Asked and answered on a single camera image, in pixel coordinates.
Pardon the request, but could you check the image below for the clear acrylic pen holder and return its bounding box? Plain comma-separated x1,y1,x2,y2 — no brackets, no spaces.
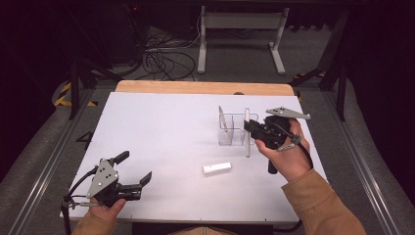
217,106,259,146

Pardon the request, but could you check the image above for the white marker pen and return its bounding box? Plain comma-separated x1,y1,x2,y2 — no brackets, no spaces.
244,108,252,159

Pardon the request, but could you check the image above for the yellow black hazard tape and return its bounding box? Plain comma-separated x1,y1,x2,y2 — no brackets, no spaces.
53,81,99,108

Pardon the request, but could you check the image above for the aluminium floor rail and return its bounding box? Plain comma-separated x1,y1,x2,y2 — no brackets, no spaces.
8,89,96,235
321,91,402,235

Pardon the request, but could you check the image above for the left hand-held gripper cable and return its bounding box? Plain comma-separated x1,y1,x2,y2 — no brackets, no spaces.
61,165,100,235

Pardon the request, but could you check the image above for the black tripod stand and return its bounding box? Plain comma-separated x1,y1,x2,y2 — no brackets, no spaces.
67,48,123,121
288,9,349,122

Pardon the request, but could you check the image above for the tangle of black floor cables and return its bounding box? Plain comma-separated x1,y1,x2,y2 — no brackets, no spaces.
142,27,198,82

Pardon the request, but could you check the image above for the person's left hand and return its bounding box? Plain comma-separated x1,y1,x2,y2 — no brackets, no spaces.
89,198,127,223

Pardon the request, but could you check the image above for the clear ballpoint pen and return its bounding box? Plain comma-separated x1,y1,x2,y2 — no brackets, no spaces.
218,105,229,132

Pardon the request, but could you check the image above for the hand-held gripper cable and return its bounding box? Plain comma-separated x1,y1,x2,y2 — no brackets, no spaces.
277,123,314,170
61,165,100,235

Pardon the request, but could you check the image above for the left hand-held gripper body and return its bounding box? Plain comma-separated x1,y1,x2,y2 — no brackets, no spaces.
86,150,143,209

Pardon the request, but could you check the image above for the white table mat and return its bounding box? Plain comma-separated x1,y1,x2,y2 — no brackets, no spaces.
60,91,327,224

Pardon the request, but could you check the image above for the white correction tape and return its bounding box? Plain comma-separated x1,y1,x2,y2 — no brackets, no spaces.
203,162,233,175

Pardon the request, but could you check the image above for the person's right hand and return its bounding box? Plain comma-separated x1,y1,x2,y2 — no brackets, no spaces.
254,117,313,182

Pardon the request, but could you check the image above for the grey metal stand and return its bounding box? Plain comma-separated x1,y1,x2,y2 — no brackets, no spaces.
197,5,290,75

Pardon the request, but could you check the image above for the right hand-held gripper cable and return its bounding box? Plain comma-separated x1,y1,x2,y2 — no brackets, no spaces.
277,123,314,170

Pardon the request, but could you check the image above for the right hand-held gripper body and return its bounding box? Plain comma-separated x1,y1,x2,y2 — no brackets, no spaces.
257,107,311,175

